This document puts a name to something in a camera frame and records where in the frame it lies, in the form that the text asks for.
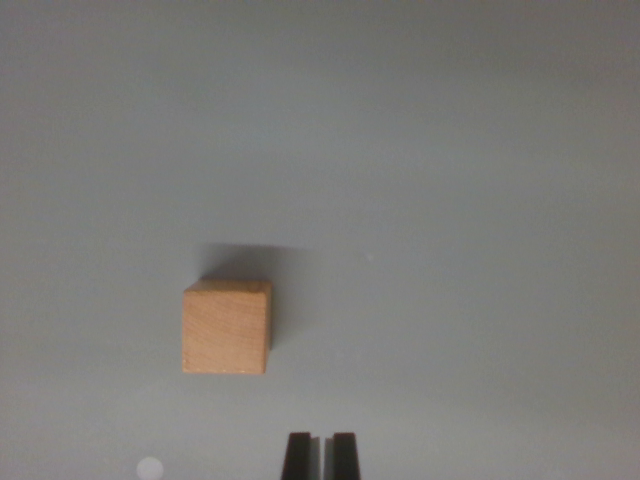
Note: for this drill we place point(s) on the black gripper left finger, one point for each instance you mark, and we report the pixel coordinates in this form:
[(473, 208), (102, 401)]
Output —
[(299, 457)]

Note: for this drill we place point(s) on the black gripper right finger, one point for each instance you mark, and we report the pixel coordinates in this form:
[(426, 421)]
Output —
[(345, 457)]

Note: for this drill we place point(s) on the wooden cube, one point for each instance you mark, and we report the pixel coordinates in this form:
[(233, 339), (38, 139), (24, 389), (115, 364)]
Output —
[(225, 332)]

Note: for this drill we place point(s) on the gray plastic tray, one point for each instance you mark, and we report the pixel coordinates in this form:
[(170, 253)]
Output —
[(425, 150)]

